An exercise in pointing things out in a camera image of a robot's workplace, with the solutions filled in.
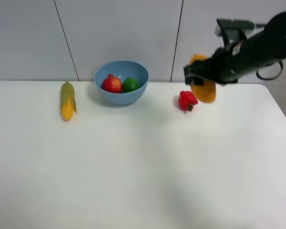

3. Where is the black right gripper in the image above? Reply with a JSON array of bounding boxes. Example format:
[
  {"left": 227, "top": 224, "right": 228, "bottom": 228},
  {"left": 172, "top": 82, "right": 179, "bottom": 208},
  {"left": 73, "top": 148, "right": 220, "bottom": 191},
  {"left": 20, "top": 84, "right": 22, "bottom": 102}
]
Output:
[{"left": 184, "top": 40, "right": 257, "bottom": 85}]

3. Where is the yellow mango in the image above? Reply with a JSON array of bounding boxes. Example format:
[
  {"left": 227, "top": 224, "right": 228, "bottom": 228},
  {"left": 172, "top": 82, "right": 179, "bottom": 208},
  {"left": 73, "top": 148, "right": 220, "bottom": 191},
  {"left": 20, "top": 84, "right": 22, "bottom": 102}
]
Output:
[{"left": 190, "top": 63, "right": 216, "bottom": 103}]

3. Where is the green lime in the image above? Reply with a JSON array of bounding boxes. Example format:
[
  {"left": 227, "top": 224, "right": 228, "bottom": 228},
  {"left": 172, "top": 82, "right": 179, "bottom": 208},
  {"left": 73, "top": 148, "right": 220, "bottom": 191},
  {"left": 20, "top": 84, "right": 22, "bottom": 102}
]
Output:
[{"left": 123, "top": 77, "right": 139, "bottom": 93}]

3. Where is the red pomegranate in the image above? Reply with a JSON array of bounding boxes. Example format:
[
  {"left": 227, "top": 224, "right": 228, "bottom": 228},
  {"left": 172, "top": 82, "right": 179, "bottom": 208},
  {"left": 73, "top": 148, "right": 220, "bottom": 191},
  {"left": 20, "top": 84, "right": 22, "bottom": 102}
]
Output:
[{"left": 101, "top": 74, "right": 123, "bottom": 94}]

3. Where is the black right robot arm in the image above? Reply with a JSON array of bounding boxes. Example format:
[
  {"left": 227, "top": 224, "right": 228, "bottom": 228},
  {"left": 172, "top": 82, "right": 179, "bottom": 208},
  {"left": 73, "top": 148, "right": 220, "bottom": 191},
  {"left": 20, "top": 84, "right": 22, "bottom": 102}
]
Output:
[{"left": 184, "top": 11, "right": 286, "bottom": 85}]

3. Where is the blue plastic bowl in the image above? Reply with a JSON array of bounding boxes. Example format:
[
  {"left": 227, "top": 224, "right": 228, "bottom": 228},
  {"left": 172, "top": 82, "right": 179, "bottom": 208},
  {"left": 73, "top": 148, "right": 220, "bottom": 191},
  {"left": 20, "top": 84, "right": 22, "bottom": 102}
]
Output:
[{"left": 94, "top": 61, "right": 149, "bottom": 105}]

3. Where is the red bell pepper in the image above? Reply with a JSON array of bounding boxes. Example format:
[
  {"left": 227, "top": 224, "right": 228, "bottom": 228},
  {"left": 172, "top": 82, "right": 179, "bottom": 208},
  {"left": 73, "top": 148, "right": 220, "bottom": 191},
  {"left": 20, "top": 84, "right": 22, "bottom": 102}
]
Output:
[{"left": 178, "top": 91, "right": 198, "bottom": 112}]

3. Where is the yellow corn cob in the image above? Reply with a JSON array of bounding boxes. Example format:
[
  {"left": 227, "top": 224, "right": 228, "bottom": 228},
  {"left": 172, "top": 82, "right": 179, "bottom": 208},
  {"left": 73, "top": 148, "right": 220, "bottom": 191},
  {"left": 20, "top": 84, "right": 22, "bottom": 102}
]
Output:
[{"left": 60, "top": 81, "right": 78, "bottom": 121}]

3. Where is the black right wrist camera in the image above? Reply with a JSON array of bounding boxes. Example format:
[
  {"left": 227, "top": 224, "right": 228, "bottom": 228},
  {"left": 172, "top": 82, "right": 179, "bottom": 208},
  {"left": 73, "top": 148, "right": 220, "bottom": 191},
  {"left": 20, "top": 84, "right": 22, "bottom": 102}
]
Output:
[{"left": 215, "top": 19, "right": 266, "bottom": 47}]

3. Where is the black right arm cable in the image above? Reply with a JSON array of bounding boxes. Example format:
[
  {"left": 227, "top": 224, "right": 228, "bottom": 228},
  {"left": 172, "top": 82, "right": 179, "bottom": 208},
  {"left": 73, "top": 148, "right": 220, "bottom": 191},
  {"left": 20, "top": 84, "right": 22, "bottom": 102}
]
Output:
[{"left": 255, "top": 60, "right": 284, "bottom": 81}]

